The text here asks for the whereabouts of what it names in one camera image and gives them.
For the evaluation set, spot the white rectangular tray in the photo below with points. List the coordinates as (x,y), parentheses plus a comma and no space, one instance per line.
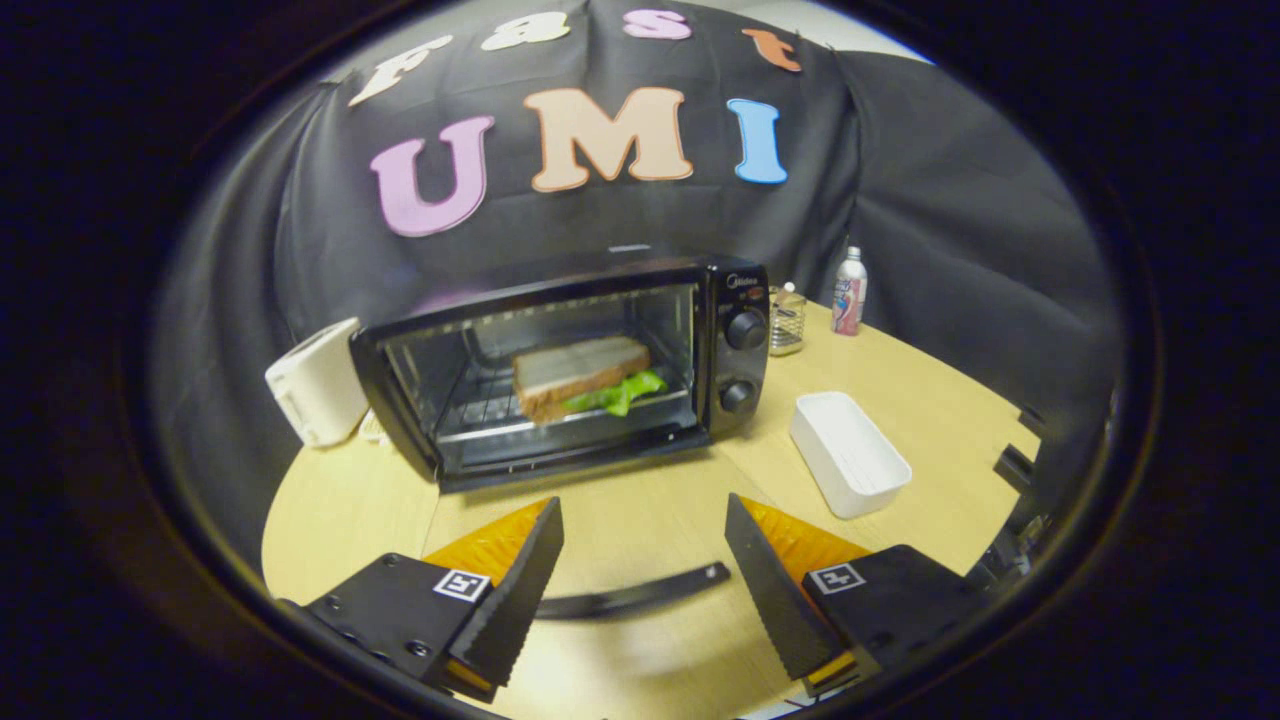
(850,455)

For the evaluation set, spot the black toaster oven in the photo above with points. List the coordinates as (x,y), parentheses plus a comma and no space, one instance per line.
(735,290)

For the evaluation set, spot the black table clamp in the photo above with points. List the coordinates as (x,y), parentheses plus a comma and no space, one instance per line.
(1015,467)
(1030,420)

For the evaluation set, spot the white toaster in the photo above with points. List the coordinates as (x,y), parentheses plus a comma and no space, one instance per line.
(320,385)

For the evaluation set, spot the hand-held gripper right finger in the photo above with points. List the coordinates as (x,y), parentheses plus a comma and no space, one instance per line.
(770,590)

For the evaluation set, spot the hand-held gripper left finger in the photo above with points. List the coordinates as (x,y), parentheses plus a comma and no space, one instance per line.
(520,590)

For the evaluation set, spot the pink and white bottle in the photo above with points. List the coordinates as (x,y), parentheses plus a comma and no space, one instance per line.
(850,290)

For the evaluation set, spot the bread and lettuce sandwich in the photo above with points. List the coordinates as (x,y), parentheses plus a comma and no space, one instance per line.
(575,370)

